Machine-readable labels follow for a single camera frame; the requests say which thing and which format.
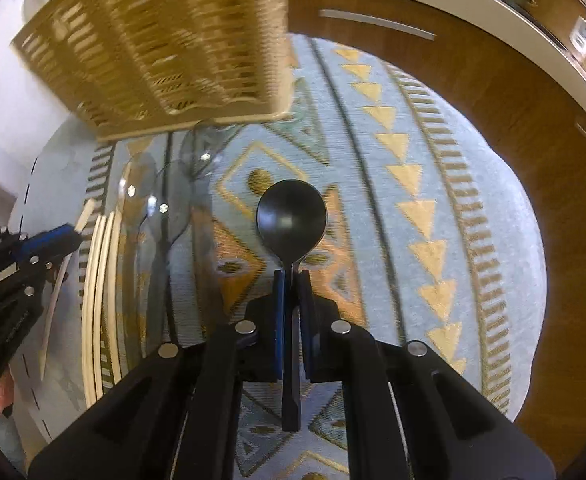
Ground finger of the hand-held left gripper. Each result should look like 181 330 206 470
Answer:
20 224 82 267

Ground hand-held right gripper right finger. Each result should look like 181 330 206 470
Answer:
298 269 557 480

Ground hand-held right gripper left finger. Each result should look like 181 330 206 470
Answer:
28 269 287 480

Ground pale wooden chopstick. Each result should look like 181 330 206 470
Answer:
95 212 116 391
39 199 97 367
108 210 124 386
82 215 104 403

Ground black spoon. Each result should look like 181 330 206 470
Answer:
256 179 328 433

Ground beige plastic utensil basket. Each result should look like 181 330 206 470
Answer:
10 0 294 143

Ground patterned blue rug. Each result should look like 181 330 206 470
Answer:
10 35 546 480

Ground wooden base cabinet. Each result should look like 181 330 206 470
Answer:
285 0 586 466

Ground white countertop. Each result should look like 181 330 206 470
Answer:
413 0 586 126

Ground white wall socket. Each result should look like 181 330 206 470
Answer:
570 16 586 52

